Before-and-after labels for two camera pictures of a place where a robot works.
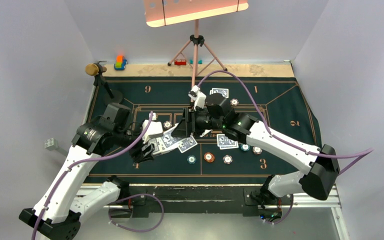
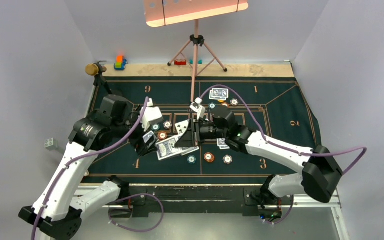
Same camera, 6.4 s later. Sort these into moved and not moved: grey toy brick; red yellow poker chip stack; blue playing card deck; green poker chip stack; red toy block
Moved: blue playing card deck
Not moved: red toy block; red yellow poker chip stack; green poker chip stack; grey toy brick
